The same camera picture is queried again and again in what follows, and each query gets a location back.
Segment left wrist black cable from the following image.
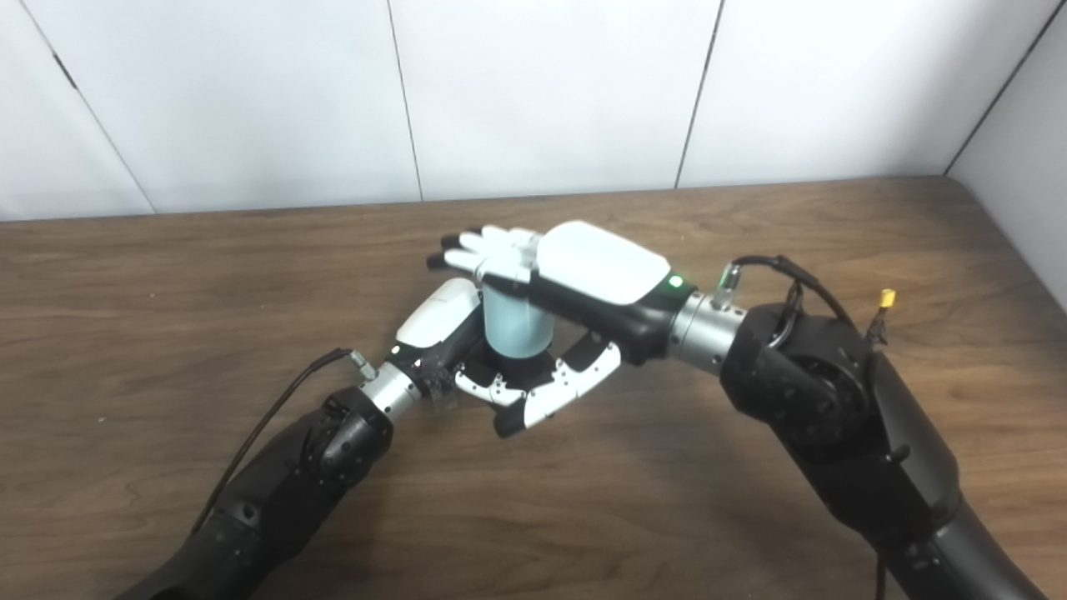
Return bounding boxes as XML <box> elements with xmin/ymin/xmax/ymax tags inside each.
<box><xmin>190</xmin><ymin>348</ymin><xmax>378</xmax><ymax>534</ymax></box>

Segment right white-black robot hand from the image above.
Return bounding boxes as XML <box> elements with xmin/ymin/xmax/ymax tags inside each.
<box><xmin>427</xmin><ymin>221</ymin><xmax>697</xmax><ymax>438</ymax></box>

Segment left white-black robot hand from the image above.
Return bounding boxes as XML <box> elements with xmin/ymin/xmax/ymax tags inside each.
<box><xmin>388</xmin><ymin>277</ymin><xmax>528</xmax><ymax>409</ymax></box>

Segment light-blue hose piece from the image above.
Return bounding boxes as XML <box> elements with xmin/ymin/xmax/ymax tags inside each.
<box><xmin>482</xmin><ymin>286</ymin><xmax>553</xmax><ymax>359</ymax></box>

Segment black nozzle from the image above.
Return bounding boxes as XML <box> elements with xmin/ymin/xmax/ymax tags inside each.
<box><xmin>461</xmin><ymin>332</ymin><xmax>589</xmax><ymax>393</ymax></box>

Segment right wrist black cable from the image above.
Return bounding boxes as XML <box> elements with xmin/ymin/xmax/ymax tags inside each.
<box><xmin>713</xmin><ymin>254</ymin><xmax>859</xmax><ymax>334</ymax></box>

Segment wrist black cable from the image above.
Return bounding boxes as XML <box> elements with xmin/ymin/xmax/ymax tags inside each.
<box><xmin>190</xmin><ymin>348</ymin><xmax>378</xmax><ymax>534</ymax></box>
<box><xmin>713</xmin><ymin>254</ymin><xmax>859</xmax><ymax>334</ymax></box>

